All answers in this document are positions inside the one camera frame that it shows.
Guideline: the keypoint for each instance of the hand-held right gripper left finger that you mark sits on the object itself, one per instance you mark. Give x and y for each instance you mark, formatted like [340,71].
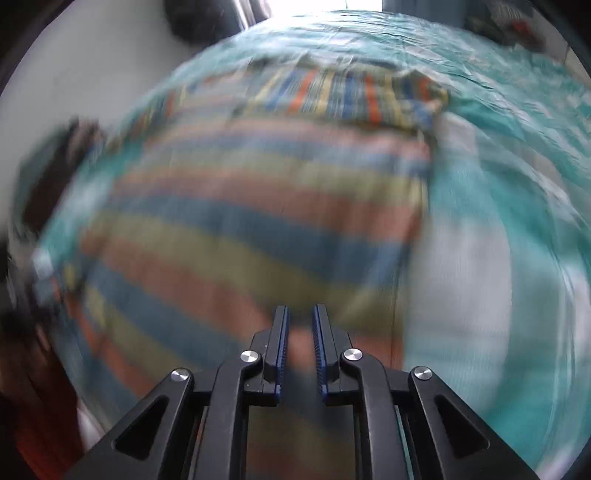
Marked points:
[281,344]

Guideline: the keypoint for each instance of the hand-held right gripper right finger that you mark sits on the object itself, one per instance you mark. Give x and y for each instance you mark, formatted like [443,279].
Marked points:
[321,344]

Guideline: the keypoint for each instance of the striped knit sweater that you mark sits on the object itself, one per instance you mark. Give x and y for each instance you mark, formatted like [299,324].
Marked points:
[231,207]

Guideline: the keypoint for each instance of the dark hanging clothes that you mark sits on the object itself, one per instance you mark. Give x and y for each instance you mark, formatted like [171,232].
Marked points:
[198,18]

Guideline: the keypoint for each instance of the heap of clothes on nightstand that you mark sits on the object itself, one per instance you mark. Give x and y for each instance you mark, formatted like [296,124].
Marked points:
[512,23]

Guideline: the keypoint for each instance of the brown dresser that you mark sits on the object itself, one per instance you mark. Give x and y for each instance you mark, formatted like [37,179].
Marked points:
[55,175]

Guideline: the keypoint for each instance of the orange fleece blanket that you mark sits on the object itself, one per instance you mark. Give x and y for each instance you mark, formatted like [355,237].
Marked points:
[51,429]

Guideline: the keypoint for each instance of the bed with teal checked duvet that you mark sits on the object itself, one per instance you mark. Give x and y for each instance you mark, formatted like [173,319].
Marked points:
[485,230]

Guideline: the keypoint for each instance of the blue curtain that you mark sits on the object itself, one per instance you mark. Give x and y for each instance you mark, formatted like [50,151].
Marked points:
[420,9]

